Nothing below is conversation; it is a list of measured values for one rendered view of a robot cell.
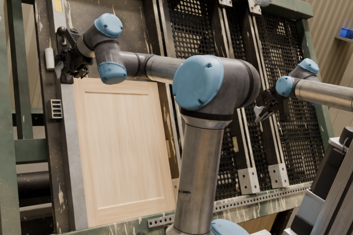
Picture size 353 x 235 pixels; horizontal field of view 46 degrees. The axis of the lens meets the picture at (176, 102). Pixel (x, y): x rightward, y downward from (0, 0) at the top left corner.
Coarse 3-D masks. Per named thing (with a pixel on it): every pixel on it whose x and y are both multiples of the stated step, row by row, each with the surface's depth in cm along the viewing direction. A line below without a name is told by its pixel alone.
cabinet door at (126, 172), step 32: (96, 96) 166; (128, 96) 176; (96, 128) 162; (128, 128) 172; (160, 128) 183; (96, 160) 159; (128, 160) 168; (160, 160) 179; (96, 192) 155; (128, 192) 165; (160, 192) 175; (96, 224) 152
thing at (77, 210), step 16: (48, 0) 163; (64, 16) 162; (64, 96) 154; (64, 112) 152; (64, 128) 151; (64, 144) 151; (64, 160) 151; (80, 160) 152; (80, 176) 150; (80, 192) 148; (80, 208) 147; (80, 224) 145
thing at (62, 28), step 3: (60, 27) 147; (63, 27) 147; (57, 30) 147; (60, 30) 146; (63, 30) 146; (57, 33) 147; (60, 33) 146; (63, 33) 147; (60, 36) 148; (63, 36) 148; (63, 39) 154; (63, 42) 157; (66, 42) 158; (63, 45) 158
